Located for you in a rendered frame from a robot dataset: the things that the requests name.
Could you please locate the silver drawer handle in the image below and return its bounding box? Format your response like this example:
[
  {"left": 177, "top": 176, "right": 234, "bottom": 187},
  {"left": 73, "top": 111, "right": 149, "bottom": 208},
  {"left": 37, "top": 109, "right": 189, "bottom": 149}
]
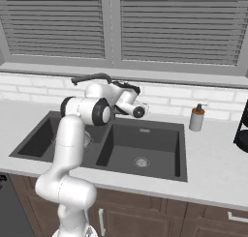
[{"left": 227, "top": 211, "right": 248, "bottom": 223}]

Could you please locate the grey soap dispenser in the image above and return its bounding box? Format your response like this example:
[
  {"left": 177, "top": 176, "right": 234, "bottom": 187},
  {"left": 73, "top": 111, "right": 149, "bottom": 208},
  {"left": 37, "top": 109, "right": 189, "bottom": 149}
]
[{"left": 188, "top": 103, "right": 208, "bottom": 133}]

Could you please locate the dark grey double sink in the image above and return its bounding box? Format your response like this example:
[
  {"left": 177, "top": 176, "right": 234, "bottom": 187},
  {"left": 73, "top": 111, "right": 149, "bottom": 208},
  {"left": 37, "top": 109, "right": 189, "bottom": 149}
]
[{"left": 9, "top": 109, "right": 189, "bottom": 183}]

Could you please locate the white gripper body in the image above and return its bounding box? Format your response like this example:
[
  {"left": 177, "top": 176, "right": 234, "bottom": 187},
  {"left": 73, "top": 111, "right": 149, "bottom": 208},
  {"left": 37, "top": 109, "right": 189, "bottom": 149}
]
[{"left": 142, "top": 103, "right": 151, "bottom": 117}]

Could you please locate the brown drawer front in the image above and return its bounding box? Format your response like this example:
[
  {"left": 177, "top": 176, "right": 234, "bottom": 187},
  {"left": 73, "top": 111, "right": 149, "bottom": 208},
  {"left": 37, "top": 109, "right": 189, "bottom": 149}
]
[{"left": 180, "top": 203, "right": 248, "bottom": 237}]

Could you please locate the brown cupboard door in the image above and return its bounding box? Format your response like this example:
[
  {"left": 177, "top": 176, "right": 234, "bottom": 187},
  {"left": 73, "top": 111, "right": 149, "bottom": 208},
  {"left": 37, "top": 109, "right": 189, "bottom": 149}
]
[
  {"left": 87, "top": 198, "right": 183, "bottom": 237},
  {"left": 25, "top": 189, "right": 98, "bottom": 237}
]

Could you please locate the grey window frame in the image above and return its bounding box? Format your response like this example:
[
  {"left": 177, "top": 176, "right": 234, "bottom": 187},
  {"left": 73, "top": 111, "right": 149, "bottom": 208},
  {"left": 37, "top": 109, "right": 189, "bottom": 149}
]
[{"left": 0, "top": 0, "right": 248, "bottom": 89}]

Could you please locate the silver cupboard handle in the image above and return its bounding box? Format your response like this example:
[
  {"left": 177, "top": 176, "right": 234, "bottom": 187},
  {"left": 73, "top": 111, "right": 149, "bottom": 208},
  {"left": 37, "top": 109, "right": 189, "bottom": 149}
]
[{"left": 98, "top": 208, "right": 107, "bottom": 237}]

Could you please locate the dark grey dishwasher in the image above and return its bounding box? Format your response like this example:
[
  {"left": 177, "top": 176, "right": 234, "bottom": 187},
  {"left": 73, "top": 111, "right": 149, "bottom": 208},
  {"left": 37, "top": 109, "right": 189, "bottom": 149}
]
[{"left": 0, "top": 172, "right": 35, "bottom": 237}]

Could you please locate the black sink faucet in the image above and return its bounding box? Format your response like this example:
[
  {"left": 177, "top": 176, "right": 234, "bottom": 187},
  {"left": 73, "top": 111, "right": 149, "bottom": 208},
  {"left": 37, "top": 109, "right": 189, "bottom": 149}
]
[{"left": 71, "top": 73, "right": 130, "bottom": 117}]

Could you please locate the grey window blind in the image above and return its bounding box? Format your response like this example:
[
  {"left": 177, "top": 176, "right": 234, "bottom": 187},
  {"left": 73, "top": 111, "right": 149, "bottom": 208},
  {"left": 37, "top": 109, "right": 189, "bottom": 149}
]
[
  {"left": 119, "top": 0, "right": 248, "bottom": 67},
  {"left": 0, "top": 0, "right": 107, "bottom": 60}
]

